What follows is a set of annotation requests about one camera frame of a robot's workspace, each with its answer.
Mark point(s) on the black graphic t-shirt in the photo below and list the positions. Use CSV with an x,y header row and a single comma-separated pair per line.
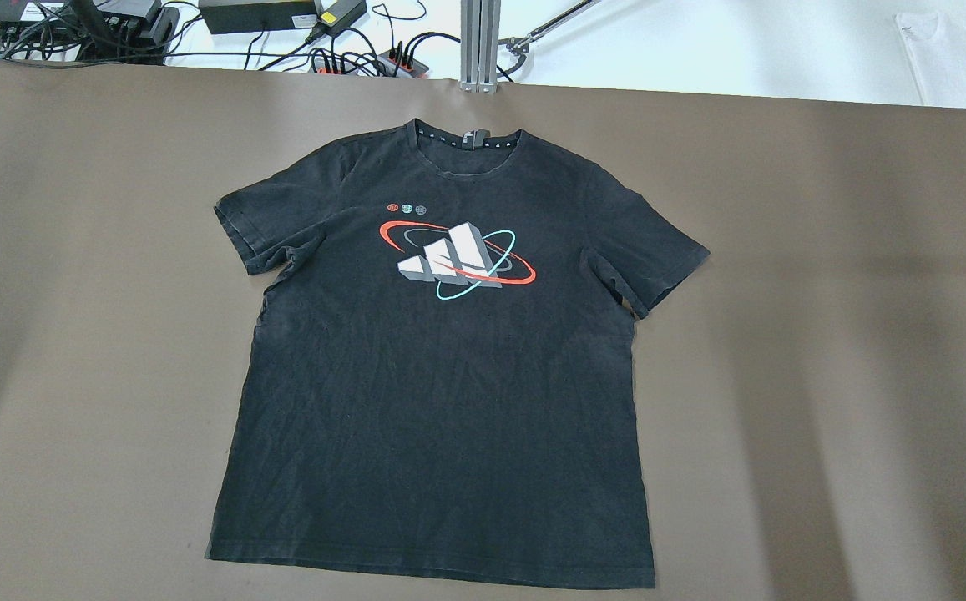
x,y
441,375

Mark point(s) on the grey power strip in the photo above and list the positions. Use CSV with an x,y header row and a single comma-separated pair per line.
x,y
364,64

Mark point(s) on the black power adapter brick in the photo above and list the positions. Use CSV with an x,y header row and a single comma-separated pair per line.
x,y
225,17

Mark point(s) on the white folded t-shirt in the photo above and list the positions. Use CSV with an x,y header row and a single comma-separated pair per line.
x,y
935,47

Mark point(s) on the aluminium frame post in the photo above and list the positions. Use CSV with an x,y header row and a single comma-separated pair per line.
x,y
479,45

